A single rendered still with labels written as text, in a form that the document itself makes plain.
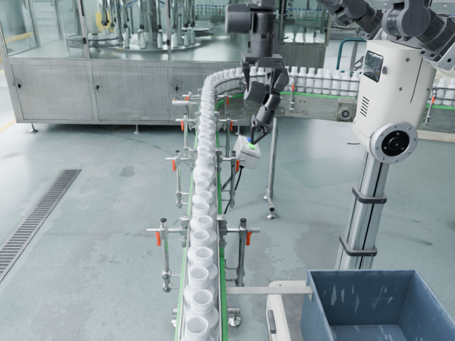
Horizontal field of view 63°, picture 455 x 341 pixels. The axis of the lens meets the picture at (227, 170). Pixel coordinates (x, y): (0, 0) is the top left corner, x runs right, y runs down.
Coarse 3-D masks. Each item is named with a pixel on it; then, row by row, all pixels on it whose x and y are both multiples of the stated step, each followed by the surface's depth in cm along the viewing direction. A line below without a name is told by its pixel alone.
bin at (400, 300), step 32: (256, 288) 98; (288, 288) 98; (320, 288) 105; (352, 288) 106; (384, 288) 106; (416, 288) 103; (320, 320) 91; (352, 320) 111; (384, 320) 112; (416, 320) 103; (448, 320) 89
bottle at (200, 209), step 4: (196, 204) 91; (200, 204) 92; (204, 204) 92; (208, 204) 91; (196, 208) 89; (200, 208) 92; (204, 208) 92; (208, 208) 90; (196, 212) 90; (200, 212) 89; (204, 212) 89; (208, 212) 90; (196, 216) 90; (192, 220) 92; (212, 220) 92; (192, 224) 91; (192, 228) 91; (192, 232) 91
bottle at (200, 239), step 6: (192, 234) 80; (198, 234) 81; (204, 234) 81; (192, 240) 79; (198, 240) 78; (204, 240) 79; (192, 246) 80; (198, 246) 79; (204, 246) 79; (210, 246) 82; (192, 252) 80; (192, 258) 79; (192, 264) 80
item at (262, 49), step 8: (256, 40) 94; (264, 40) 93; (272, 40) 94; (256, 48) 95; (264, 48) 94; (272, 48) 95; (248, 56) 95; (256, 56) 95; (264, 56) 95; (272, 56) 97; (280, 56) 97
